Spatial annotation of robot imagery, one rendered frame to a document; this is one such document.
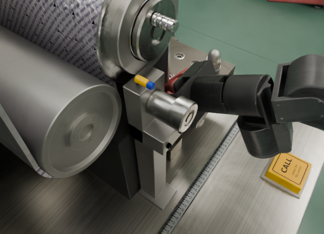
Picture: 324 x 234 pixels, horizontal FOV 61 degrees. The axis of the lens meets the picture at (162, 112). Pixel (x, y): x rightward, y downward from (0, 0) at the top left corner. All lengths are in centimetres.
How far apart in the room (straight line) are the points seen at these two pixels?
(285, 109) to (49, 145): 26
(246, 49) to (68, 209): 210
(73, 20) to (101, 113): 11
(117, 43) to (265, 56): 219
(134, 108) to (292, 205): 40
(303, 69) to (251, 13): 259
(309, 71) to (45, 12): 31
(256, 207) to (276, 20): 247
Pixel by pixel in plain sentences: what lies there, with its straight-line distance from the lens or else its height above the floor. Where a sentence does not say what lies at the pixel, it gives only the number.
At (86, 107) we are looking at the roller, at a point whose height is 120.
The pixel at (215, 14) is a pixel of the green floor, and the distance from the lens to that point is 286.
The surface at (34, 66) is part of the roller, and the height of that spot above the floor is 123.
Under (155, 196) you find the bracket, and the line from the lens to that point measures 55.
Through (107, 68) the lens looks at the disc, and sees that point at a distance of 31.
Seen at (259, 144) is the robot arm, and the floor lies 110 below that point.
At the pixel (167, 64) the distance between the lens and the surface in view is 44.
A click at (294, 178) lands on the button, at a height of 92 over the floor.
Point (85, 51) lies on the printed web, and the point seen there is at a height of 123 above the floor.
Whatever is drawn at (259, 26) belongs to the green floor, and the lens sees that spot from 279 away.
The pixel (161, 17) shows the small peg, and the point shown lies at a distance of 30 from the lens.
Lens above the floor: 143
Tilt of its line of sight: 50 degrees down
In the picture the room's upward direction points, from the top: straight up
